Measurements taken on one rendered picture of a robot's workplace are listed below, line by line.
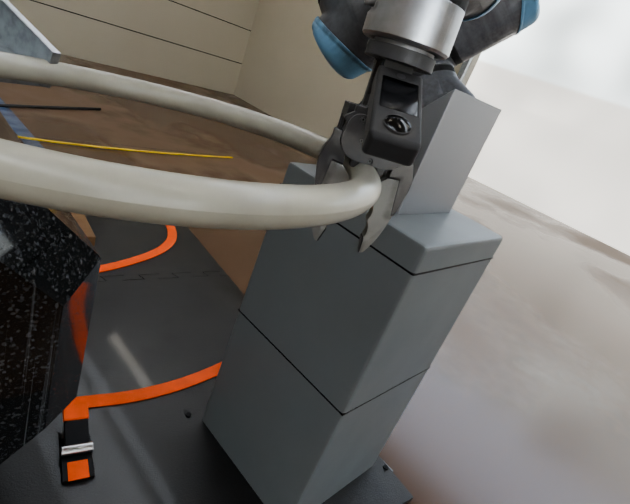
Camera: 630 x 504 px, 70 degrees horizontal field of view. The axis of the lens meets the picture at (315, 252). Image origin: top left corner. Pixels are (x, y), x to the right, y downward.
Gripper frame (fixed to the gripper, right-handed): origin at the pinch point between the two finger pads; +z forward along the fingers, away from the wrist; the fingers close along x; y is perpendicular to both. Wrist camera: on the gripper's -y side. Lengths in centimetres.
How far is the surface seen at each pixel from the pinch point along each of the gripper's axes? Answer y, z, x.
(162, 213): -23.6, -6.2, 14.2
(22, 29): 16.7, -9.7, 44.1
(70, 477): 33, 86, 36
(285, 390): 43, 55, -7
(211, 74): 698, 29, 142
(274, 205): -20.4, -7.4, 8.5
